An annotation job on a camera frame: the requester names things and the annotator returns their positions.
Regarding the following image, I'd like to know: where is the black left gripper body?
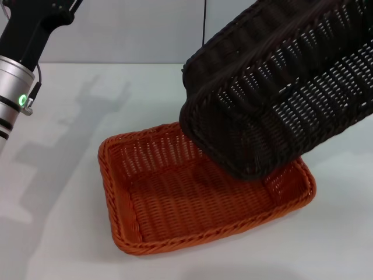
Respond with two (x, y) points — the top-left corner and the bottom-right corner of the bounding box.
(0, 0), (82, 74)

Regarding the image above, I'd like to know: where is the orange woven basket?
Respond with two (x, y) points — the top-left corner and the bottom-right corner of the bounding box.
(97, 122), (317, 257)

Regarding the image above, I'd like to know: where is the dark brown woven basket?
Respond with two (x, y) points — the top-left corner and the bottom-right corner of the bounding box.
(178, 0), (373, 182)

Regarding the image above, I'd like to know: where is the black cable with metal plug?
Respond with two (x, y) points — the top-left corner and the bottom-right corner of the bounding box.
(22, 62), (43, 116)

